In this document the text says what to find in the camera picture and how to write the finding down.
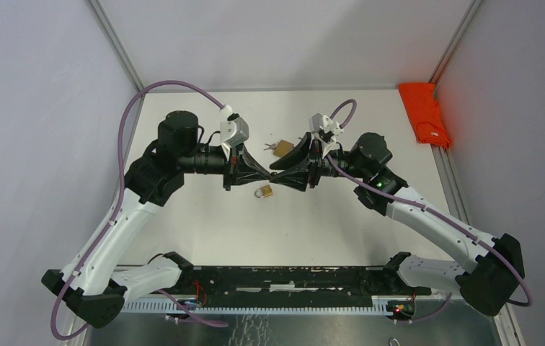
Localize small brass padlock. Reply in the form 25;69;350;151
254;185;274;198

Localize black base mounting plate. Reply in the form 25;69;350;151
166;266;432;309

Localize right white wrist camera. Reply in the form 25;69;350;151
309;113;344;144

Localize orange folded cloth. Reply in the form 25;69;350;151
398;82;453;149

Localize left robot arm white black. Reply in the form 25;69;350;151
42;111;270;328

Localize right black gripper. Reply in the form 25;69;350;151
270;131;369;192

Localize silver keys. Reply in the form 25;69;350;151
265;143;278;151

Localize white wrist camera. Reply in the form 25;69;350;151
309;113;344;144
219;105;249;161

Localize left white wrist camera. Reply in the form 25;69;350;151
219;105;249;161

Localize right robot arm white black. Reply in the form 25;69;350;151
270;133;526;316

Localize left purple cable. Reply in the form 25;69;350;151
50;80;231;341

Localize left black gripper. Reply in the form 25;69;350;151
179;141;270;191

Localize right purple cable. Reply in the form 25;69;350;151
324;99;533;324

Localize purple cable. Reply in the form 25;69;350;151
50;80;231;341
324;99;533;324

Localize large brass padlock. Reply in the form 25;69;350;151
272;140;295;158

